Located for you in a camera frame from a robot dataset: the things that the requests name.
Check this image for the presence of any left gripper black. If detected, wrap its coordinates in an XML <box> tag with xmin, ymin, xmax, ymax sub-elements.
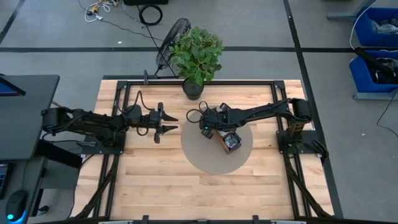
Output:
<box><xmin>142</xmin><ymin>101</ymin><xmax>179</xmax><ymax>144</ymax></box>

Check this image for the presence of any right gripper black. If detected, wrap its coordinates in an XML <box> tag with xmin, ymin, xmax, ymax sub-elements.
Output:
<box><xmin>200</xmin><ymin>102</ymin><xmax>241</xmax><ymax>140</ymax></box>

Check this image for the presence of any dark blue tea packet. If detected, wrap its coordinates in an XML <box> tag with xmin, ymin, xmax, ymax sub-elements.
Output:
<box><xmin>224</xmin><ymin>132</ymin><xmax>243</xmax><ymax>150</ymax></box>

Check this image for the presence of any wooden tea organizer box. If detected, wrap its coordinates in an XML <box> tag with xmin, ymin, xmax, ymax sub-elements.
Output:
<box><xmin>216</xmin><ymin>129</ymin><xmax>243</xmax><ymax>156</ymax></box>

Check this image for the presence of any round beige mat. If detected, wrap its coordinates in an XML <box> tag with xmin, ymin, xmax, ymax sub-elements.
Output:
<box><xmin>180</xmin><ymin>105</ymin><xmax>254</xmax><ymax>175</ymax></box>

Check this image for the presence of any potted green plant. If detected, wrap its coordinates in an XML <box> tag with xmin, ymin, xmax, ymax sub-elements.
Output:
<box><xmin>167</xmin><ymin>26</ymin><xmax>225</xmax><ymax>101</ymax></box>

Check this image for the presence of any black floor fan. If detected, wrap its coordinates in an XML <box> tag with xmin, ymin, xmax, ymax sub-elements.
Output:
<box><xmin>154</xmin><ymin>17</ymin><xmax>192</xmax><ymax>78</ymax></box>

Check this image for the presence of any black desk foot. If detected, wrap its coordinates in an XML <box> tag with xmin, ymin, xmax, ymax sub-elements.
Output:
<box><xmin>34</xmin><ymin>139</ymin><xmax>83</xmax><ymax>169</ymax></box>

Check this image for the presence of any black equipment case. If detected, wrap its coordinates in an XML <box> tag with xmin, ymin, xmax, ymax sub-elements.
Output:
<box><xmin>123</xmin><ymin>0</ymin><xmax>169</xmax><ymax>6</ymax></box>

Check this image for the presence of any black desk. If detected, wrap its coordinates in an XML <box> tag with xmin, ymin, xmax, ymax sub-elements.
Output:
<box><xmin>0</xmin><ymin>74</ymin><xmax>60</xmax><ymax>161</ymax></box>

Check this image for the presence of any blue storage bin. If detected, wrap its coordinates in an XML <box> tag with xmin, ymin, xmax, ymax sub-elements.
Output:
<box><xmin>348</xmin><ymin>50</ymin><xmax>398</xmax><ymax>94</ymax></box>
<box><xmin>354</xmin><ymin>6</ymin><xmax>398</xmax><ymax>48</ymax></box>

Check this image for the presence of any grey metal stand foot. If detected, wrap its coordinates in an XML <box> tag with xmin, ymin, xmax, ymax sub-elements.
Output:
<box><xmin>326</xmin><ymin>0</ymin><xmax>379</xmax><ymax>21</ymax></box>

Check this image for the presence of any computer monitor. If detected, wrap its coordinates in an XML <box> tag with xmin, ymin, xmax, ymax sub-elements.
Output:
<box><xmin>0</xmin><ymin>76</ymin><xmax>27</xmax><ymax>97</ymax></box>

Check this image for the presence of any black folded tripod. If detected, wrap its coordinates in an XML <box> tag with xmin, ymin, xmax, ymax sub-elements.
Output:
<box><xmin>354</xmin><ymin>46</ymin><xmax>398</xmax><ymax>79</ymax></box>

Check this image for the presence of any black computer mouse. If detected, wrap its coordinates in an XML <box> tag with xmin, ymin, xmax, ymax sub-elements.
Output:
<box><xmin>5</xmin><ymin>189</ymin><xmax>29</xmax><ymax>223</ymax></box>

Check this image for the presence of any black keyboard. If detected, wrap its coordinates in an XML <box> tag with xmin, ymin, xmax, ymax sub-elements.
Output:
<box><xmin>0</xmin><ymin>164</ymin><xmax>14</xmax><ymax>200</ymax></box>

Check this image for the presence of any black metal table frame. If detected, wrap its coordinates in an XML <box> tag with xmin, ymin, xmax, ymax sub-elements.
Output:
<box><xmin>70</xmin><ymin>79</ymin><xmax>336</xmax><ymax>224</ymax></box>

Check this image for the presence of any coiled black cable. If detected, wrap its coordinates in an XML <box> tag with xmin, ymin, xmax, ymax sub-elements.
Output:
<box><xmin>138</xmin><ymin>4</ymin><xmax>164</xmax><ymax>26</ymax></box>

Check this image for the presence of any white cable bundle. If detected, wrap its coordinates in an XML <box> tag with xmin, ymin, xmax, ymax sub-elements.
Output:
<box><xmin>83</xmin><ymin>0</ymin><xmax>119</xmax><ymax>23</ymax></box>

